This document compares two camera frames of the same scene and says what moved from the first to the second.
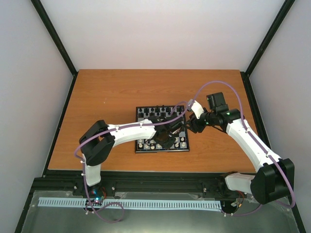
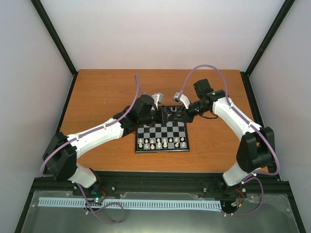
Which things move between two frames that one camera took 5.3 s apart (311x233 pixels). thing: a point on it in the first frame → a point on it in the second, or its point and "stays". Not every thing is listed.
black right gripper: x=196 y=127 → x=187 y=118
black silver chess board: x=181 y=142 stays
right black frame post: x=279 y=19 stays
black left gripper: x=167 y=145 → x=161 y=117
